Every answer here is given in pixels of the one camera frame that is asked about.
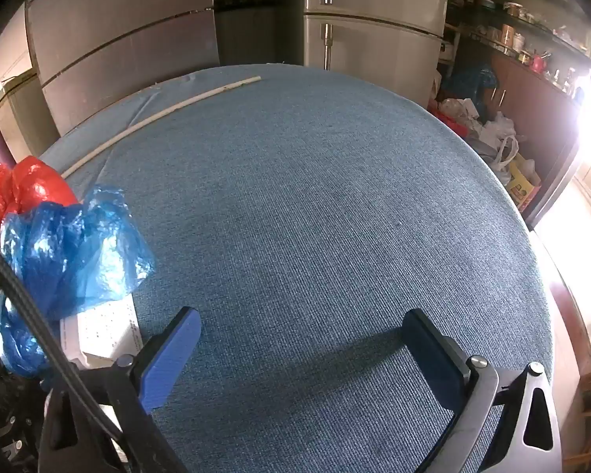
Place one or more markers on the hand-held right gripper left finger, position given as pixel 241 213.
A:
pixel 170 359

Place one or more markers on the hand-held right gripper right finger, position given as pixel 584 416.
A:
pixel 433 354

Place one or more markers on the small printed cardboard box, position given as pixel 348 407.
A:
pixel 103 327

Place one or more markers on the blue plastic bag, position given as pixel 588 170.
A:
pixel 79 256

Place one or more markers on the red tomato-like object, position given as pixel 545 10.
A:
pixel 34 182

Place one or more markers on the yellow cardboard box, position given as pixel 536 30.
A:
pixel 524 185

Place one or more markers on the blue tablecloth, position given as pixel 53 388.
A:
pixel 300 207

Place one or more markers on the white plastic bag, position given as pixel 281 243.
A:
pixel 497 133

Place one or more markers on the long white stick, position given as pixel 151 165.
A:
pixel 187 101

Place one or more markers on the blue plastic sack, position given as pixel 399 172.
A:
pixel 473 86

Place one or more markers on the wooden shelf cabinet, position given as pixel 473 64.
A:
pixel 532 98

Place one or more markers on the silver two-door refrigerator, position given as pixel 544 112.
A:
pixel 374 44

